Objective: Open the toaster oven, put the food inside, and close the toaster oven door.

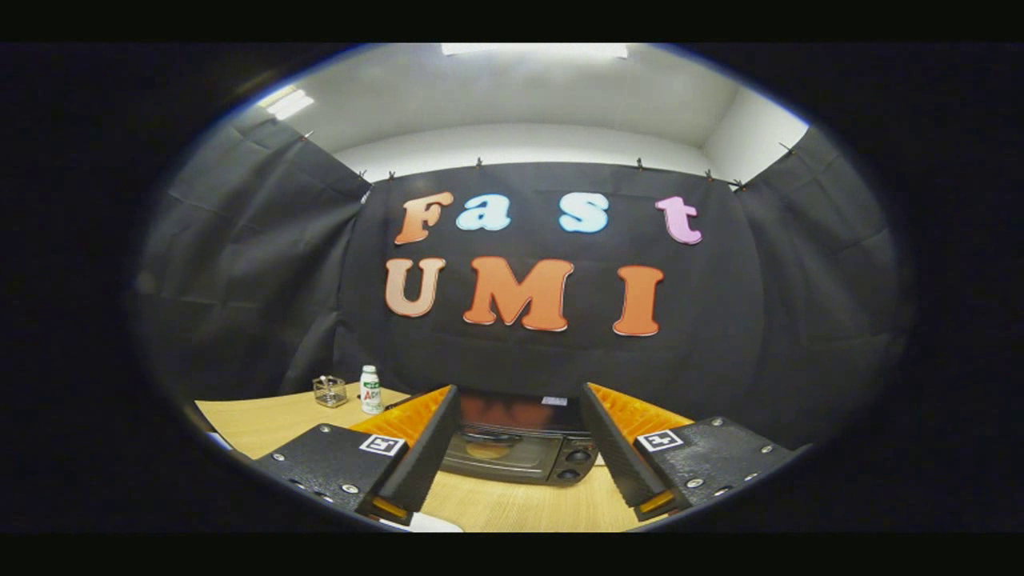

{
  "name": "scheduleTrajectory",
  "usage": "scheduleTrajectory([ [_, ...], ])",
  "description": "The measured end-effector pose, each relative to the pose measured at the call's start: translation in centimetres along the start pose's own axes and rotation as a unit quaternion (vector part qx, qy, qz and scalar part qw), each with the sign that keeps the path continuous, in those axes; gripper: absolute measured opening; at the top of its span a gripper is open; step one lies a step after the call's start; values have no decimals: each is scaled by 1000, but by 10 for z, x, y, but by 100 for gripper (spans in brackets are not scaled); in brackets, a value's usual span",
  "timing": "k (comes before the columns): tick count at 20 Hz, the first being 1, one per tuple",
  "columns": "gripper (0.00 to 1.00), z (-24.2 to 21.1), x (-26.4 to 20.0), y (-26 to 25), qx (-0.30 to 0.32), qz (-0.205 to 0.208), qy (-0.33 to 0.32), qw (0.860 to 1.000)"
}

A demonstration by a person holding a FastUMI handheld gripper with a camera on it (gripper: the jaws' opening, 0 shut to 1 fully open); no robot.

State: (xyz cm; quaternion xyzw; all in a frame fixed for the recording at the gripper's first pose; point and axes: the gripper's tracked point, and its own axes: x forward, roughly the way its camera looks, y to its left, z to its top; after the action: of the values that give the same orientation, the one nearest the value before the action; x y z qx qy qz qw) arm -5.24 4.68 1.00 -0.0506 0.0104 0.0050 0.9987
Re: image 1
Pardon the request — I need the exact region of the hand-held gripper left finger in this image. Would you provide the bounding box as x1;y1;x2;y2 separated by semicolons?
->
254;384;462;526

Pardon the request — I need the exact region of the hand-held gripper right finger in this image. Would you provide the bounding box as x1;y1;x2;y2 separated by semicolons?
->
580;382;801;522

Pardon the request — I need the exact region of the black toaster oven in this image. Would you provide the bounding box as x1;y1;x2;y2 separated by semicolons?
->
440;390;599;486

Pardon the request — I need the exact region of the white square plate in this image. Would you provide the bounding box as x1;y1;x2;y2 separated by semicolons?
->
382;512;465;534

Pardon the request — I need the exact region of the white bottle with green label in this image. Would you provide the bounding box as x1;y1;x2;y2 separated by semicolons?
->
359;366;384;415

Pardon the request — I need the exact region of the row of small cloth clips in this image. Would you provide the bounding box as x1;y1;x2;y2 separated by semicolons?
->
300;130;797;193

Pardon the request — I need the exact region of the double ceiling light panel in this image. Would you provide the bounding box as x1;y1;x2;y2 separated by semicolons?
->
258;86;315;121

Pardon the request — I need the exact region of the wire mesh holder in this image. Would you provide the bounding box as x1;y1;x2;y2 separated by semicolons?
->
312;375;349;409

